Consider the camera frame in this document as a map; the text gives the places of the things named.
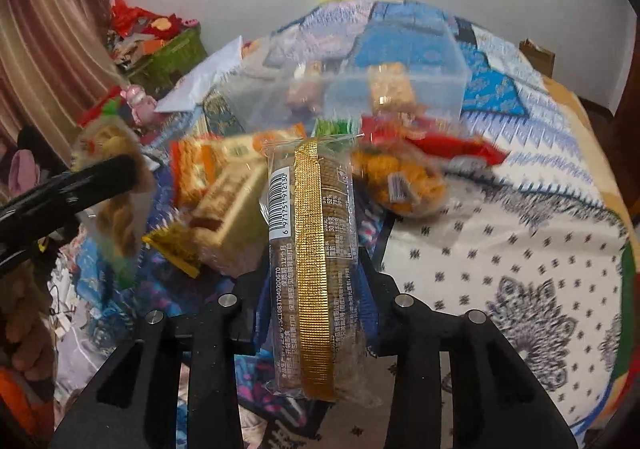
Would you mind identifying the beige cracker packet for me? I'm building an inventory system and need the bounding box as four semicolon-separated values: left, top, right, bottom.
190;162;271;275

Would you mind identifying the cardboard box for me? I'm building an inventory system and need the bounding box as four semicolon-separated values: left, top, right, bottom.
519;39;556;77

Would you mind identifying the pink toy figure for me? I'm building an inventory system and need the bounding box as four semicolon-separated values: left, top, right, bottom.
120;84;158;125

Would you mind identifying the white pillow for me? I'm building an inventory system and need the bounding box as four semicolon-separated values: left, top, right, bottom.
155;35;246;112

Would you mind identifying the striped brown curtain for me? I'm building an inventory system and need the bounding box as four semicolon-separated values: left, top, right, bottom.
0;0;123;170

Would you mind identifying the orange cracker packet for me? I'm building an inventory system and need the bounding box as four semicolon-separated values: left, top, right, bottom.
170;134;231;207

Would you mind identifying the orange beige snack packet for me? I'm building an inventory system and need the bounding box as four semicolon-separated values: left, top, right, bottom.
222;123;307;165

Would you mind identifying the orange cloth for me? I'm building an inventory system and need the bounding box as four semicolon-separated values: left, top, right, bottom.
0;366;53;437

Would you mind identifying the brown plush toy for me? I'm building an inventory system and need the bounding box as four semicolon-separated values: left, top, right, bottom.
0;269;58;375

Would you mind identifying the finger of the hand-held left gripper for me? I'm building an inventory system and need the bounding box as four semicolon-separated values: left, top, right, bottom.
0;154;140;275

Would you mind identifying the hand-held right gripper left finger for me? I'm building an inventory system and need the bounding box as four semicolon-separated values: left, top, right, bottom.
47;273;266;449

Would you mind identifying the red plastic bag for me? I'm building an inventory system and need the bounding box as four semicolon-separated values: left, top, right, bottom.
110;0;151;30

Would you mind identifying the green snack packet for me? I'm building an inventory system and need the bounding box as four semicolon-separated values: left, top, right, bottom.
315;118;358;136

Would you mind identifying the brown cracker packet gold strip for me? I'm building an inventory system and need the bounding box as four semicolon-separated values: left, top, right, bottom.
260;134;371;402

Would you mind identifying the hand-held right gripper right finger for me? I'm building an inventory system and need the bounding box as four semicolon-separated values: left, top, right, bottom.
357;249;581;449

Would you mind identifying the green storage box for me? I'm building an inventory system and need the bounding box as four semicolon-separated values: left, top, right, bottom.
125;26;208;95

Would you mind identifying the small yellow snack packet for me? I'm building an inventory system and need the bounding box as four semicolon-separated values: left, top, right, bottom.
142;222;201;277

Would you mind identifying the brown snack packet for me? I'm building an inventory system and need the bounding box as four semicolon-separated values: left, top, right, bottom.
287;62;326;115

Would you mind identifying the orange fried snack packet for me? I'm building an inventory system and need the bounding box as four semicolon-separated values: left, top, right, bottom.
352;139;448;217

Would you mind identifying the clear plastic box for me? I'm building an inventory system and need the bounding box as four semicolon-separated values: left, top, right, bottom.
240;22;473;130

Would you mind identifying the black pink plush toy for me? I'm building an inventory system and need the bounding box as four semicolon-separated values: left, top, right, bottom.
0;124;56;202

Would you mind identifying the square cracker packet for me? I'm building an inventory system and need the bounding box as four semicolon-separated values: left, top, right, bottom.
367;64;416;115

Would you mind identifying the red plush toy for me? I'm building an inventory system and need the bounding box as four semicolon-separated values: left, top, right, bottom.
145;14;186;37

